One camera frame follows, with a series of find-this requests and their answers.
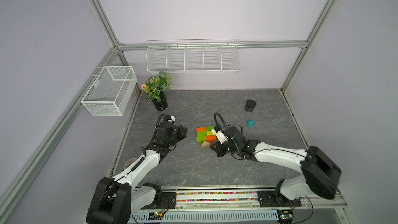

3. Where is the green potted plant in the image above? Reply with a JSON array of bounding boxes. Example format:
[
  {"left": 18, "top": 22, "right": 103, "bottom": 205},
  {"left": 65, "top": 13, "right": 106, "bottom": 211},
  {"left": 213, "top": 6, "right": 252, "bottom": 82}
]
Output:
[{"left": 141, "top": 72, "right": 174, "bottom": 111}]

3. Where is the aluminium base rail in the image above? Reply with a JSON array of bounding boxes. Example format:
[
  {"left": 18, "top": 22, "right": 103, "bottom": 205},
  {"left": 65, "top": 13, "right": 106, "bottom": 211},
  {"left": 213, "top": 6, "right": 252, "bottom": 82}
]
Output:
[{"left": 86, "top": 187, "right": 349, "bottom": 212}]

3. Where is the tape roll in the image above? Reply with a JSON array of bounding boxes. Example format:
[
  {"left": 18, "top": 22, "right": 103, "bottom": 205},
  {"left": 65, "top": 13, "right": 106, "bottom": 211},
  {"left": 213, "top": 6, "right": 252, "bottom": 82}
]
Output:
[{"left": 123, "top": 158, "right": 137, "bottom": 170}]

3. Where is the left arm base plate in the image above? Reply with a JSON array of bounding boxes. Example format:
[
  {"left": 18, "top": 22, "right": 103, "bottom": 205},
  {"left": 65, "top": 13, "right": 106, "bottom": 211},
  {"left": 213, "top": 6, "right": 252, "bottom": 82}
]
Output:
[{"left": 142, "top": 192, "right": 177, "bottom": 209}]

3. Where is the white vented cable duct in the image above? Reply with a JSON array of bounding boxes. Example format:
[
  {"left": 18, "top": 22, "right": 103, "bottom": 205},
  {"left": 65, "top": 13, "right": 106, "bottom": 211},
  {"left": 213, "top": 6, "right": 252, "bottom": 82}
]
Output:
[{"left": 127, "top": 209, "right": 279, "bottom": 224}]

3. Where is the white mesh side basket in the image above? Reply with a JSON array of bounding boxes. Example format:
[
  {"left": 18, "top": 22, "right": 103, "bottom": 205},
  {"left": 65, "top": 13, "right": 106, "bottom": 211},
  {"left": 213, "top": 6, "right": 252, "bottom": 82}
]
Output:
[{"left": 81, "top": 65, "right": 137, "bottom": 116}]

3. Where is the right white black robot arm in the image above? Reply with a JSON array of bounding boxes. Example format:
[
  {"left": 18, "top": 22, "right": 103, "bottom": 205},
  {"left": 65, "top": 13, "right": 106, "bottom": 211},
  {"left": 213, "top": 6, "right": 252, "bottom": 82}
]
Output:
[{"left": 210, "top": 125, "right": 342, "bottom": 200}]

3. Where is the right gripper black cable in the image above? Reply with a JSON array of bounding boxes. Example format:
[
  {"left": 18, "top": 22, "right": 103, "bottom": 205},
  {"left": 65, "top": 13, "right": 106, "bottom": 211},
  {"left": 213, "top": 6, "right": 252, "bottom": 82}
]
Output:
[{"left": 214, "top": 112, "right": 234, "bottom": 138}]

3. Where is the tan wooden triangle block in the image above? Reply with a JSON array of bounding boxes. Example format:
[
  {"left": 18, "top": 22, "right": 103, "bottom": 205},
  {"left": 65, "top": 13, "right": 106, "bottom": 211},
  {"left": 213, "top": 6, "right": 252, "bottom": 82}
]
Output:
[{"left": 201, "top": 141, "right": 211, "bottom": 148}]

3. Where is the teal small block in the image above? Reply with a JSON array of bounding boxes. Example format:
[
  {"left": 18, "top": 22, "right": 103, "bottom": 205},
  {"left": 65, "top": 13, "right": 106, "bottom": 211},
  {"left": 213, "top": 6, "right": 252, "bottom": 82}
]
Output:
[{"left": 247, "top": 120, "right": 254, "bottom": 127}]

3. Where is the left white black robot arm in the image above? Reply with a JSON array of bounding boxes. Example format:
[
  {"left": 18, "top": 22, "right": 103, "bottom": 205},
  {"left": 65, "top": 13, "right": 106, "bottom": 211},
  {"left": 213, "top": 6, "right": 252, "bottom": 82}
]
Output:
[{"left": 86, "top": 120, "right": 188, "bottom": 224}]

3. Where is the long white wire basket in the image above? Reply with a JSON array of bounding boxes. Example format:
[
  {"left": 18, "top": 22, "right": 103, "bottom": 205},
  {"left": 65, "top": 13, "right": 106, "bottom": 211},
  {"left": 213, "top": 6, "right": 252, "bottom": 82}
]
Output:
[{"left": 146, "top": 39, "right": 240, "bottom": 73}]

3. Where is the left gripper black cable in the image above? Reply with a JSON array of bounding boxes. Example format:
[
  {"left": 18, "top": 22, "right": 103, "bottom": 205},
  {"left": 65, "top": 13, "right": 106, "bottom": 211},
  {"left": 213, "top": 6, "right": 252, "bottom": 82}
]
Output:
[{"left": 150, "top": 112, "right": 167, "bottom": 141}]

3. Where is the orange block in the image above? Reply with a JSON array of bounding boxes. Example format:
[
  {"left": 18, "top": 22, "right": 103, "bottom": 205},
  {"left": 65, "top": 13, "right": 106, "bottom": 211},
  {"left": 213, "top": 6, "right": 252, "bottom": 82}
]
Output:
[
  {"left": 196, "top": 127, "right": 207, "bottom": 133},
  {"left": 206, "top": 135, "right": 217, "bottom": 143}
]

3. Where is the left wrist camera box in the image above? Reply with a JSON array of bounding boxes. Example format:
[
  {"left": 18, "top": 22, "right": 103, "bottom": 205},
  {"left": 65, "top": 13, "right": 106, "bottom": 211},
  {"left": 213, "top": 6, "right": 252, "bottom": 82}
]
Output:
[{"left": 164, "top": 115, "right": 175, "bottom": 122}]

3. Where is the black cylinder container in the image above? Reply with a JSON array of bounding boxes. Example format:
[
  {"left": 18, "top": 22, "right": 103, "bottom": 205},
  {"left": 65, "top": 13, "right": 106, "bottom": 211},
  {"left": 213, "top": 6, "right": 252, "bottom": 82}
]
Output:
[{"left": 245, "top": 99, "right": 257, "bottom": 112}]

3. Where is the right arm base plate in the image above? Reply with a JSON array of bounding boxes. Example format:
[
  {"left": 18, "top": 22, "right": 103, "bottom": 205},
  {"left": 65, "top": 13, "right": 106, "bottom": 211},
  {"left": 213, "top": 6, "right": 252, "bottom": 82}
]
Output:
[{"left": 257, "top": 190, "right": 302, "bottom": 208}]

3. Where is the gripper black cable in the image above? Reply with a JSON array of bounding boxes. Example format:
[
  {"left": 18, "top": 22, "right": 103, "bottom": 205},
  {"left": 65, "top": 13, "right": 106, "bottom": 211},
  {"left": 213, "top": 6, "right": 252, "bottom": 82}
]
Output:
[
  {"left": 214, "top": 112, "right": 234, "bottom": 138},
  {"left": 150, "top": 112, "right": 167, "bottom": 141}
]

